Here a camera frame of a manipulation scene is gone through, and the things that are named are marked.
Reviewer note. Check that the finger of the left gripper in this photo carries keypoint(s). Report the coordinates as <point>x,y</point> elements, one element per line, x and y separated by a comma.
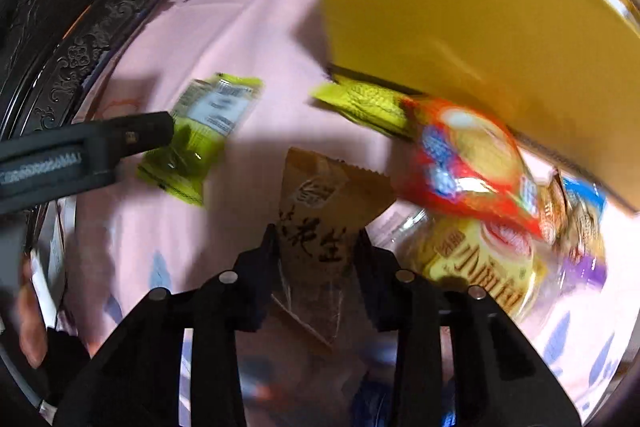
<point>69,160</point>

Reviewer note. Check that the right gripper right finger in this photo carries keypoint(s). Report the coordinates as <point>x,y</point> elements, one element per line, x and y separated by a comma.
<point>382,283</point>

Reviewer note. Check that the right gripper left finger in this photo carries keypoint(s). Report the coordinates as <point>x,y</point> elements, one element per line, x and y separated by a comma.
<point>247,287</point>

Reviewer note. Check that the brown peanut packet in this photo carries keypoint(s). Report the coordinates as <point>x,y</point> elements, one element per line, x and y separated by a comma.
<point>324,204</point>

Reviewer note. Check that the blue purple snack packet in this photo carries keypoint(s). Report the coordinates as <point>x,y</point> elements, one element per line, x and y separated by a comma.
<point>573,210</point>

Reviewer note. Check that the person's hand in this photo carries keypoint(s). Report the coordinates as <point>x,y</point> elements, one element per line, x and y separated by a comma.
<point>31,330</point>

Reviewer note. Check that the yellow bread packet with barcode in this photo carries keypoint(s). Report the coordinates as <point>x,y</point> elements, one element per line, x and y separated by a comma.
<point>453,252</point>

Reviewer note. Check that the red round cake packet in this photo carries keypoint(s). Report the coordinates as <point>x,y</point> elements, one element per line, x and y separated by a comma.
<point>465,163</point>

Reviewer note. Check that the yellow green snack packet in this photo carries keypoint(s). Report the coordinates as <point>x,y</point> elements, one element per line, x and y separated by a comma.
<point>366,103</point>

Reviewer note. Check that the pink floral tablecloth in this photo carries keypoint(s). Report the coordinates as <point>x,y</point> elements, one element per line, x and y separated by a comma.
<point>123,240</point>

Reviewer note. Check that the yellow cardboard shoe box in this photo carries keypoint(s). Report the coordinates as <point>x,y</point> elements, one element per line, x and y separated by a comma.
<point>562,74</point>

